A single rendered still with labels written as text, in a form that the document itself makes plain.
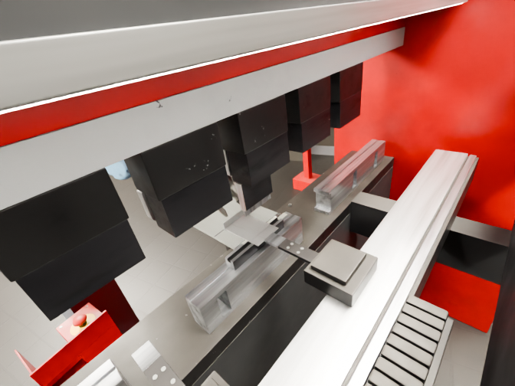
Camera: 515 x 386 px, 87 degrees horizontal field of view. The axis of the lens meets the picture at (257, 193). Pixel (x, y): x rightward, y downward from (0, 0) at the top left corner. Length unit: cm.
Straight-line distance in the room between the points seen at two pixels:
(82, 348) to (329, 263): 72
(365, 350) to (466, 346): 131
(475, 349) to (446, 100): 120
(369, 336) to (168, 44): 54
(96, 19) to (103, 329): 87
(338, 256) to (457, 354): 126
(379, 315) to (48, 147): 58
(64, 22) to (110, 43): 3
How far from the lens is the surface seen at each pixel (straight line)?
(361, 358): 55
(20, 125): 39
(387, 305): 63
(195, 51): 23
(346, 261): 61
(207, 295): 67
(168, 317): 80
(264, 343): 90
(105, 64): 20
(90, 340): 99
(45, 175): 40
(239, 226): 78
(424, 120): 134
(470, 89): 129
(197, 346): 72
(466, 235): 100
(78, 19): 22
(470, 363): 180
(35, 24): 22
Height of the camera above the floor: 147
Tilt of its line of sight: 31 degrees down
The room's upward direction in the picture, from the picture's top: 10 degrees counter-clockwise
